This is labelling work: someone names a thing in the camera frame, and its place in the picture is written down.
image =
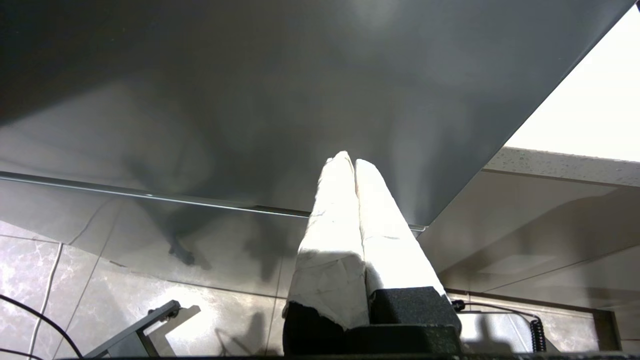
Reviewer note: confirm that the grey under-counter cabinet front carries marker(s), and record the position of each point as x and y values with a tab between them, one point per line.
525	225

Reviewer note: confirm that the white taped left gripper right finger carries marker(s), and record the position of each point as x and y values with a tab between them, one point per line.
395	260

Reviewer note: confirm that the grey tall cabinet door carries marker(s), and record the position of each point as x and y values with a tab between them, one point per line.
250	100

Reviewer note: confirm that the grey metal bracket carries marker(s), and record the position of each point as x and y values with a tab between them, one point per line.
135	335

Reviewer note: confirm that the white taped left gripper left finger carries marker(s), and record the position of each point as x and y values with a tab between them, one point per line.
332	260

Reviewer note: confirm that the glossy grey kick panel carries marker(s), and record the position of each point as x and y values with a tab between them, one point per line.
150	240

